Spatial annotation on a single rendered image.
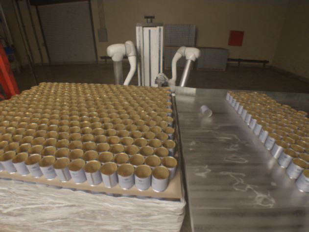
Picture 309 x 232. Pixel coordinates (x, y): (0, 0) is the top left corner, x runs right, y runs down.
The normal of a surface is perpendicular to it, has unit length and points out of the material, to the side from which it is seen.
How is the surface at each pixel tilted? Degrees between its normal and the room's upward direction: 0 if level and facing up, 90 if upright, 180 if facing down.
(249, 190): 0
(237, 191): 0
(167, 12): 90
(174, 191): 2
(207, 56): 91
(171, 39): 90
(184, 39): 89
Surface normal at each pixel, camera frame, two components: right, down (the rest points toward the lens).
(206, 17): -0.06, 0.48
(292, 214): 0.00, -0.88
